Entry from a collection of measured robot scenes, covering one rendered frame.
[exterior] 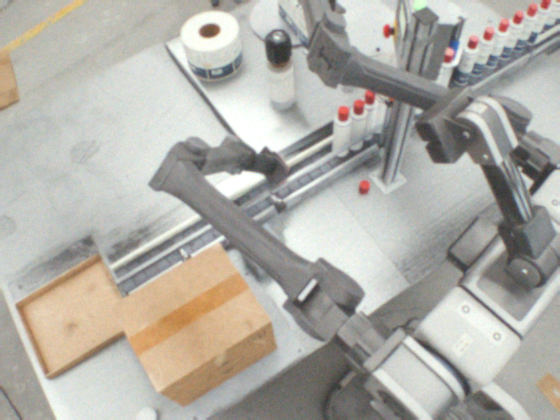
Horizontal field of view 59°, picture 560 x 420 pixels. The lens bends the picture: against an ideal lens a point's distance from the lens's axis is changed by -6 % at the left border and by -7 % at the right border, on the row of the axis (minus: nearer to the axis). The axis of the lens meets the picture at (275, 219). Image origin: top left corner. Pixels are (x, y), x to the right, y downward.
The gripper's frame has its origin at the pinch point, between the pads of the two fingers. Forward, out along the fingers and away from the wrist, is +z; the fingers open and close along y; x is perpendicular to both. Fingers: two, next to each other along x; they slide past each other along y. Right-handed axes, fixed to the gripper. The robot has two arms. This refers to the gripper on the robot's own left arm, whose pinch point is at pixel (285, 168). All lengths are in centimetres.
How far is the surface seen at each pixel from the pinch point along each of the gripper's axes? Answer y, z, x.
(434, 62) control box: -18, -13, -51
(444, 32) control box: -18, -20, -57
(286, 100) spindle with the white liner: 22.2, 11.4, -11.2
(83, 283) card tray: 8, -35, 60
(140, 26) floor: 194, 88, 46
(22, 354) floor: 40, -5, 156
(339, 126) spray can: -2.7, 3.2, -19.8
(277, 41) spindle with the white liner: 24.7, -8.7, -26.5
